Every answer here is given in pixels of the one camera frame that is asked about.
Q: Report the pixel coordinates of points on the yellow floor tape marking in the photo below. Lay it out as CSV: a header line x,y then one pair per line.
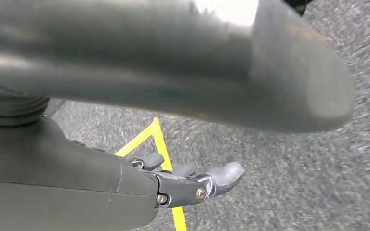
x,y
159,140

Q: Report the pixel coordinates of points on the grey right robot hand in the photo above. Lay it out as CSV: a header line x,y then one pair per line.
x,y
140,63

